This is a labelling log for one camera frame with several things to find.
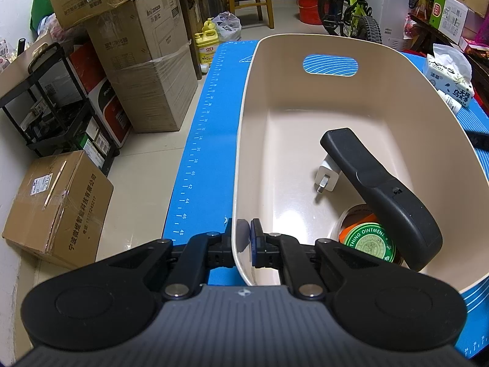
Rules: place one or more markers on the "red plastic bucket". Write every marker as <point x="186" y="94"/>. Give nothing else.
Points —
<point x="309" y="7"/>

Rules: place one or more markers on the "white tissue pack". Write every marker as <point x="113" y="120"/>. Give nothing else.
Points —
<point x="454" y="80"/>

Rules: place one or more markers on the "tall taped cardboard box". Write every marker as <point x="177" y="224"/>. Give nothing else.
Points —
<point x="152" y="76"/>

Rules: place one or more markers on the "black shelf cart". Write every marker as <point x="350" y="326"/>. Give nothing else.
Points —
<point x="65" y="122"/>

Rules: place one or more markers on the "red black appliance box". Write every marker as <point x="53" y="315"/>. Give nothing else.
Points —
<point x="112" y="111"/>

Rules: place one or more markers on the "white charger plug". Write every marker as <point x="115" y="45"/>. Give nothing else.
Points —
<point x="326" y="172"/>

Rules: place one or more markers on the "green black bicycle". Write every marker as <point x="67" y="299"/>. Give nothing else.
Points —
<point x="359" y="11"/>

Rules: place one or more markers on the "blue silicone baking mat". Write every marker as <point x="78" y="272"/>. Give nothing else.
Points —
<point x="214" y="122"/>

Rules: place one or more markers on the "green white carton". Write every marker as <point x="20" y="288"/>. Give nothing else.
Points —
<point x="454" y="15"/>

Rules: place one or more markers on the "beige plastic storage basket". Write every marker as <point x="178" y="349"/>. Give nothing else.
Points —
<point x="401" y="95"/>

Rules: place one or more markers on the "yellow detergent bottle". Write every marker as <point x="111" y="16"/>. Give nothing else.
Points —
<point x="206" y="49"/>

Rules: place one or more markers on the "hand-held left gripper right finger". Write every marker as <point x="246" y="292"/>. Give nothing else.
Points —
<point x="255" y="239"/>

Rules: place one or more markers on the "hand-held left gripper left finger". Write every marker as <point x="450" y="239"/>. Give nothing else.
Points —
<point x="219" y="252"/>

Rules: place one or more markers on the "amber drink bottle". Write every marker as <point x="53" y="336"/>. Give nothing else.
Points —
<point x="427" y="5"/>

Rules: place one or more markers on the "dark wooden side table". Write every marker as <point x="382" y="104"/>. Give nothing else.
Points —
<point x="424" y="34"/>

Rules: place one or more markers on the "flat cardboard box with label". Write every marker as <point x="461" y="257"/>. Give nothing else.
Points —
<point x="57" y="206"/>

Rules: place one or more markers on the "small white pill bottle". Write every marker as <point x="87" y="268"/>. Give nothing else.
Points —
<point x="450" y="101"/>

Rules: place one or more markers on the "green bag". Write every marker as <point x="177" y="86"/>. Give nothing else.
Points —
<point x="40" y="4"/>

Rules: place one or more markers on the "clear plastic bag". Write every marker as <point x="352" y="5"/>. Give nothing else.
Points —
<point x="229" y="26"/>

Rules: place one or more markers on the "green round ointment tin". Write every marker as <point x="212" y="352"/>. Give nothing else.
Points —
<point x="368" y="242"/>

